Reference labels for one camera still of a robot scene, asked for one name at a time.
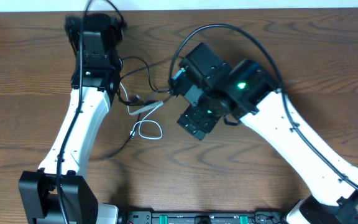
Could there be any black USB cable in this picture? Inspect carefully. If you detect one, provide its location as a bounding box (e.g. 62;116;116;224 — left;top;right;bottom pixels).
98;55;180;160

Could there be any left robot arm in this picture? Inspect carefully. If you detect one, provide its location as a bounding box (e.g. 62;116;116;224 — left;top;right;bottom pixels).
18;12;124;223

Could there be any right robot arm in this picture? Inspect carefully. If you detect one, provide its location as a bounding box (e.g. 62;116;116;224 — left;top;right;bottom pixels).
172;44;358;223

